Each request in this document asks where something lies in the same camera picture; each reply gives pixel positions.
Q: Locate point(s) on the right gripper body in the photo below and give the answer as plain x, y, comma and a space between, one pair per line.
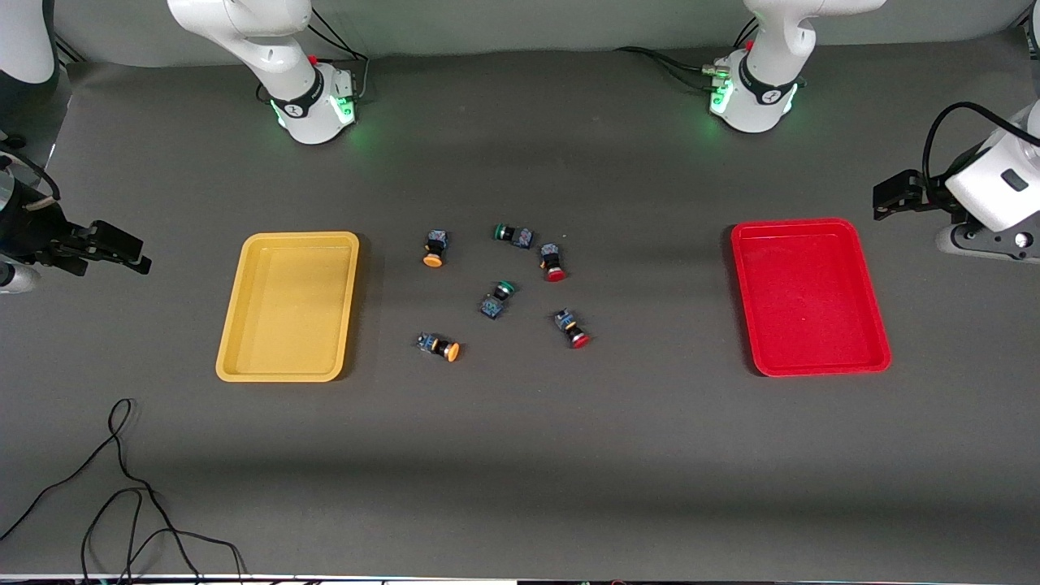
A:
34, 230

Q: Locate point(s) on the yellow push button switch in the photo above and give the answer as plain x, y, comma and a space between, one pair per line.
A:
439, 347
435, 248

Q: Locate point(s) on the red push button switch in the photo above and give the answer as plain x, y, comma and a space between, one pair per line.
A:
571, 327
552, 262

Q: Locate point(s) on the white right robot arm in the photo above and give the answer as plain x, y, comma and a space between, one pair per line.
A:
301, 97

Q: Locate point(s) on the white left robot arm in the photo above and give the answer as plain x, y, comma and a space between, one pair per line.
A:
760, 93

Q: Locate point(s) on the red plastic tray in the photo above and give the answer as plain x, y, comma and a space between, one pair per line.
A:
808, 301

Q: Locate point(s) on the yellow plastic tray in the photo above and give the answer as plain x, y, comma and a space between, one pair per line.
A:
288, 309

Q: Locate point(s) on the dark grey table mat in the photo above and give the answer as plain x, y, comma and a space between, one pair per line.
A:
520, 455

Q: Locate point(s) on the aluminium frame rail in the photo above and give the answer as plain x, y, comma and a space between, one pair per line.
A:
67, 50

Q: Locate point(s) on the green push button switch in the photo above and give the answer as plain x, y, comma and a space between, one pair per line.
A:
512, 235
497, 299

